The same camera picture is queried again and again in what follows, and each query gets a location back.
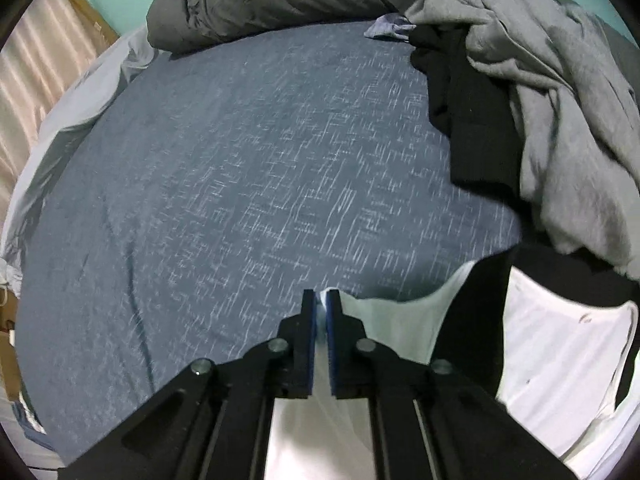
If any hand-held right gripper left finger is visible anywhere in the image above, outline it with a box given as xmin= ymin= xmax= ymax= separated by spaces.
xmin=57 ymin=289 xmax=318 ymax=480

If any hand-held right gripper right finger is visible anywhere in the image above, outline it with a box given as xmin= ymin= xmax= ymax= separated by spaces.
xmin=325 ymin=289 xmax=578 ymax=480

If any white polo shirt black trim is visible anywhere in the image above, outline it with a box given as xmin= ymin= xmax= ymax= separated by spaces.
xmin=265 ymin=250 xmax=640 ymax=480

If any black crumpled garment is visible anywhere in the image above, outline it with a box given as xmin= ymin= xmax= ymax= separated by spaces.
xmin=410 ymin=25 xmax=523 ymax=196

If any small pale blue cloth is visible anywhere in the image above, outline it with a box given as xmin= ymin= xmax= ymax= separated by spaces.
xmin=364 ymin=14 xmax=417 ymax=42

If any grey crumpled garment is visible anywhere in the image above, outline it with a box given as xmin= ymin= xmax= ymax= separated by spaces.
xmin=374 ymin=0 xmax=640 ymax=281

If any dark grey duvet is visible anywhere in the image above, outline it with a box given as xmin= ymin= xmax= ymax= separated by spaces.
xmin=146 ymin=0 xmax=636 ymax=56

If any pink curtain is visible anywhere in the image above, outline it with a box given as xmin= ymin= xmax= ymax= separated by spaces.
xmin=0 ymin=0 xmax=96 ymax=221

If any wooden board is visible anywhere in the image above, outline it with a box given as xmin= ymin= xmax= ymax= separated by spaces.
xmin=57 ymin=0 xmax=121 ymax=46

